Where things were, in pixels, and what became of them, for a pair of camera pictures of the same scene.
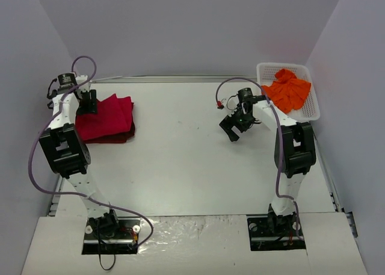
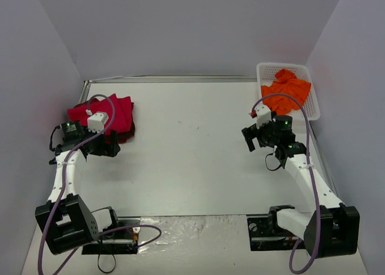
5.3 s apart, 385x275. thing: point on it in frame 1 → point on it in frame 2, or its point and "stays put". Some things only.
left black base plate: [125, 242] stays put
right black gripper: [235, 123] → [254, 133]
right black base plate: [272, 232] stays put
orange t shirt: [287, 92] stays put
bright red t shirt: [114, 115] stays put
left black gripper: [88, 105] → [100, 145]
